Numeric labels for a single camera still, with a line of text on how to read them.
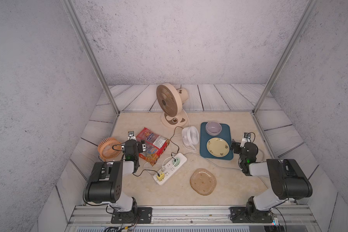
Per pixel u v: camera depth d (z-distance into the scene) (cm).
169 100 92
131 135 81
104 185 45
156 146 95
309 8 71
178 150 97
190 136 91
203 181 85
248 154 71
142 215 73
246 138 79
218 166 91
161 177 80
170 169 87
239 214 72
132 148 71
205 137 102
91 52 87
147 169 79
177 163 87
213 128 105
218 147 99
